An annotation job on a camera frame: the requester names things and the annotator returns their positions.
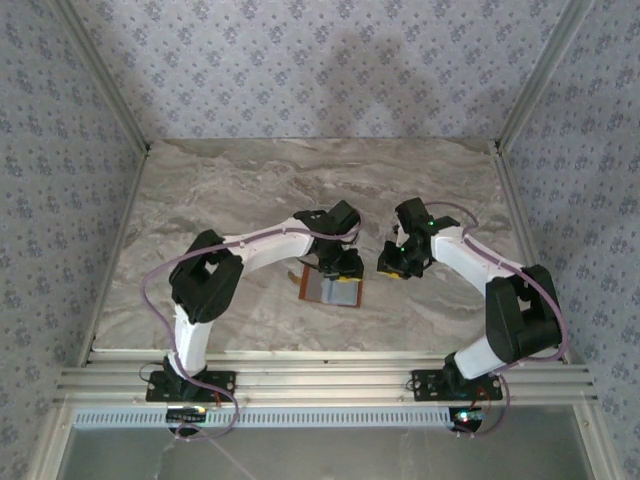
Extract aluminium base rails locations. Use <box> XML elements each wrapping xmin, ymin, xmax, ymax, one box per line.
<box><xmin>53</xmin><ymin>348</ymin><xmax>600</xmax><ymax>407</ymax></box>

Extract small circuit board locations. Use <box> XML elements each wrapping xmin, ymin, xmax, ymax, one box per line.
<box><xmin>165</xmin><ymin>407</ymin><xmax>209</xmax><ymax>424</ymax></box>
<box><xmin>451</xmin><ymin>408</ymin><xmax>489</xmax><ymax>426</ymax></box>

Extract grey metal panel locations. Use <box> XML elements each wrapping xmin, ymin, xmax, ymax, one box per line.
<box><xmin>54</xmin><ymin>427</ymin><xmax>596</xmax><ymax>480</ymax></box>

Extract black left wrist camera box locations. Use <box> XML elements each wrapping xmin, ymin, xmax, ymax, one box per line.
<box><xmin>329</xmin><ymin>248</ymin><xmax>365</xmax><ymax>279</ymax></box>

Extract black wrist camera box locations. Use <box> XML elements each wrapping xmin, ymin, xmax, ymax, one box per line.
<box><xmin>329</xmin><ymin>248</ymin><xmax>365</xmax><ymax>279</ymax></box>
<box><xmin>377</xmin><ymin>241</ymin><xmax>404</xmax><ymax>275</ymax></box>

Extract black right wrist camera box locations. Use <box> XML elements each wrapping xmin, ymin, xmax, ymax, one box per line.
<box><xmin>377</xmin><ymin>241</ymin><xmax>404</xmax><ymax>275</ymax></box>

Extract aluminium side rail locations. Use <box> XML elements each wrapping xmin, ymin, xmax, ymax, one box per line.
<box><xmin>74</xmin><ymin>144</ymin><xmax>151</xmax><ymax>369</ymax></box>
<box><xmin>492</xmin><ymin>141</ymin><xmax>574</xmax><ymax>366</ymax></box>

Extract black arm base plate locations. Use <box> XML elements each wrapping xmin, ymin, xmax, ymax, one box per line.
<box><xmin>410</xmin><ymin>369</ymin><xmax>504</xmax><ymax>403</ymax></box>
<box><xmin>145</xmin><ymin>370</ymin><xmax>238</xmax><ymax>403</ymax></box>

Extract grey slotted cable duct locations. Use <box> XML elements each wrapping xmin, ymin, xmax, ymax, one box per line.
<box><xmin>72</xmin><ymin>405</ymin><xmax>496</xmax><ymax>430</ymax></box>

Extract aluminium corner post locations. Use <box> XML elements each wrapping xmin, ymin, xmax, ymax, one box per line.
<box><xmin>52</xmin><ymin>0</ymin><xmax>153</xmax><ymax>153</ymax></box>
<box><xmin>496</xmin><ymin>0</ymin><xmax>596</xmax><ymax>151</ymax></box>

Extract thin black wire loop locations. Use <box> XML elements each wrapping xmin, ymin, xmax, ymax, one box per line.
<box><xmin>137</xmin><ymin>363</ymin><xmax>164</xmax><ymax>389</ymax></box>

